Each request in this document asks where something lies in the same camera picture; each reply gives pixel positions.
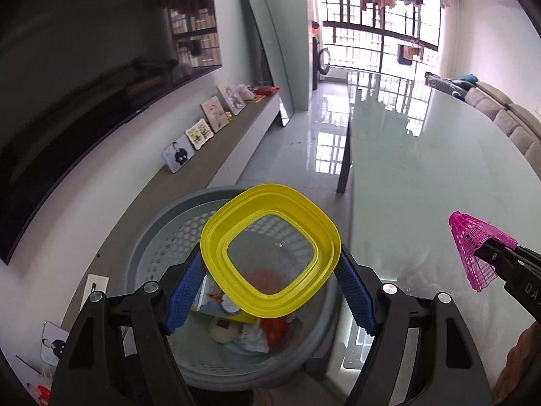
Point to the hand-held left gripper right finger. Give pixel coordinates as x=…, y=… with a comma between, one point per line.
x=355, y=296

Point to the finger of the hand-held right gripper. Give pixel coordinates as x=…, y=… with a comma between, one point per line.
x=498, y=262
x=524, y=253

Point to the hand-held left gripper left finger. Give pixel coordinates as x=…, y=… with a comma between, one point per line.
x=184, y=292

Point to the pink plastic shuttlecock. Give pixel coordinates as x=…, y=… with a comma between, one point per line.
x=469, y=241

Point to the beige plush ball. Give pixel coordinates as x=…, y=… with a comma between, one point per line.
x=224, y=333

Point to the grey perforated laundry basket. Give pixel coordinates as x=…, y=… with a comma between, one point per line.
x=169, y=220

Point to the red plastic bag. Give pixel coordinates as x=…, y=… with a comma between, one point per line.
x=277, y=332

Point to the yellow plastic lid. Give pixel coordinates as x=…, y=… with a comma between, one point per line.
x=270, y=201

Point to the person's right forearm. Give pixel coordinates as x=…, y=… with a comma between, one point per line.
x=517, y=368

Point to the white socket plate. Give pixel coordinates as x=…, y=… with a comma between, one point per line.
x=97, y=287

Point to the dark table leg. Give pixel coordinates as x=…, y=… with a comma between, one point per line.
x=344, y=165

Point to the grey sectional sofa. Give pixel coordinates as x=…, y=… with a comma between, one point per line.
x=511, y=122

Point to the small portrait photo card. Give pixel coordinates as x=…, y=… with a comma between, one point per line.
x=55, y=344

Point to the long grey television cabinet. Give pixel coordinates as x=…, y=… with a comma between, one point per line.
x=228, y=143

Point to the red-clothed figure photo card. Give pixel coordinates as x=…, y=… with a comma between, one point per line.
x=38, y=389

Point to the dark blue plush toy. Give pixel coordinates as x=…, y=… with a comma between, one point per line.
x=468, y=78

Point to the checked blanket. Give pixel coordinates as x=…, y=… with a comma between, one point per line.
x=441, y=84

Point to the pink plush toy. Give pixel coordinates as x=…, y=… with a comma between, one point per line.
x=245, y=93

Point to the red flat pouch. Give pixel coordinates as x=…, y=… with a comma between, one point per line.
x=266, y=91

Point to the large black television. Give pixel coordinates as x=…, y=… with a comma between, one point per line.
x=84, y=93

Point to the small hanging clothes rack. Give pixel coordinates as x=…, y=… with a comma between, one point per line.
x=410, y=53

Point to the washing machine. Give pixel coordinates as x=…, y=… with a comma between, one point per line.
x=323, y=63

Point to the black-framed standing mirror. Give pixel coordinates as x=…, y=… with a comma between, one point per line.
x=270, y=50

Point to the black window grille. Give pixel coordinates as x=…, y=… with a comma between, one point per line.
x=372, y=29

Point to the portrait picture frame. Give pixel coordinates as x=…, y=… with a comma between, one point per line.
x=179, y=154

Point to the comic panel picture frame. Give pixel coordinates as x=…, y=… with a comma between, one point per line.
x=199, y=133

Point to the pale cartoon picture frame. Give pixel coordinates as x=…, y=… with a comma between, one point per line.
x=214, y=114

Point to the figure photo picture frame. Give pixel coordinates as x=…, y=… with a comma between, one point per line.
x=231, y=98

